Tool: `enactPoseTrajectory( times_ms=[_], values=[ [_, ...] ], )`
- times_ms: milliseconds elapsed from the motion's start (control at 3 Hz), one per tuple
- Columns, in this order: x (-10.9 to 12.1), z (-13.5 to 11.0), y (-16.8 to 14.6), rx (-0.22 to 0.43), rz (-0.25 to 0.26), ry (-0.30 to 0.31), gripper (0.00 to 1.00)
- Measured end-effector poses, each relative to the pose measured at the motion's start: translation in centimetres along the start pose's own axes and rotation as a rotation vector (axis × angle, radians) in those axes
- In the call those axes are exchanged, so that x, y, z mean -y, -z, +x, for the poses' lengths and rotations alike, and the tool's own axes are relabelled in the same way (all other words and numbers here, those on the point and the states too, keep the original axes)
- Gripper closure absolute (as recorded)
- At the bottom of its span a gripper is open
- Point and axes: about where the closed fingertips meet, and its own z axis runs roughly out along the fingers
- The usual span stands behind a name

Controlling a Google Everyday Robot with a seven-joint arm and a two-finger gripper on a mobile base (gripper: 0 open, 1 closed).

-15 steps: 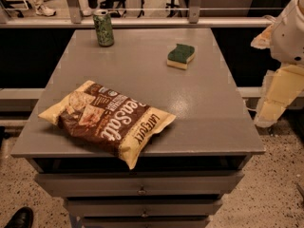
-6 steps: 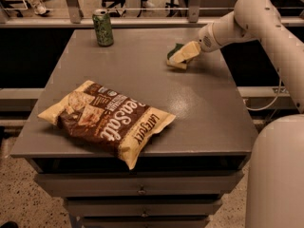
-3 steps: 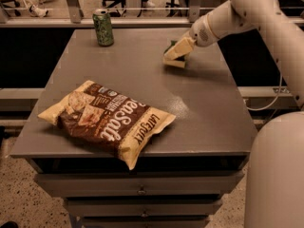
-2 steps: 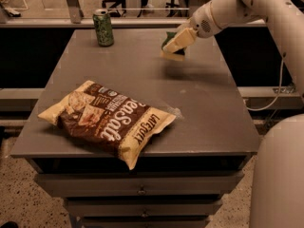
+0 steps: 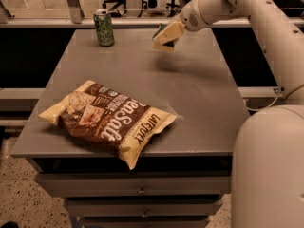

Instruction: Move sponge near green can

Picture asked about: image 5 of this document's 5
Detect grey drawer cabinet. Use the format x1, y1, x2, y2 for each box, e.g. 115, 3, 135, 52
12, 28, 247, 228

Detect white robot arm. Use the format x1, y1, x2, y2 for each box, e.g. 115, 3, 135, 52
153, 0, 304, 228

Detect green and yellow sponge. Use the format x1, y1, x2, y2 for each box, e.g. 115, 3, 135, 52
152, 24, 178, 45

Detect green soda can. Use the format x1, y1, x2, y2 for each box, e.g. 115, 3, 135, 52
93, 9, 115, 47

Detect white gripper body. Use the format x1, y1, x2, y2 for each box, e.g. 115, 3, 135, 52
180, 0, 209, 32

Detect metal railing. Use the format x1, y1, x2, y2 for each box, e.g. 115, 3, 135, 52
0, 0, 304, 29

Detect black office chair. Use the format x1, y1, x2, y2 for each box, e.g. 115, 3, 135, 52
101, 0, 146, 17

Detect brown sea salt chips bag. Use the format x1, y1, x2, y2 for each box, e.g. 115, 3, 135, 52
40, 81, 176, 169

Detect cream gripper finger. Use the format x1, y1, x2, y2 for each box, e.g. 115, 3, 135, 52
164, 21, 185, 38
152, 41, 175, 52

